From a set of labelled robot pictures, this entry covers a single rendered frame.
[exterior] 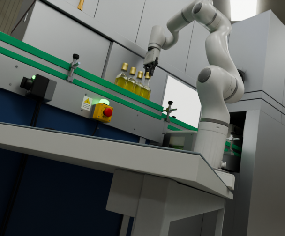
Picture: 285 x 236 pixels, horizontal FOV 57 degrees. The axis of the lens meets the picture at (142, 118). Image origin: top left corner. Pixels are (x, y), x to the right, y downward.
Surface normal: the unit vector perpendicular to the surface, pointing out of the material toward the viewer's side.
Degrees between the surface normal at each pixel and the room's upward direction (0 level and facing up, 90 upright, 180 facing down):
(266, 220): 90
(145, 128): 90
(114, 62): 90
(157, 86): 90
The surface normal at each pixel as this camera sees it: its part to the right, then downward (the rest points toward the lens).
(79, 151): -0.33, -0.29
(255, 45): -0.76, -0.30
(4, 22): 0.92, 0.11
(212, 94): -0.54, 0.40
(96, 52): 0.62, -0.06
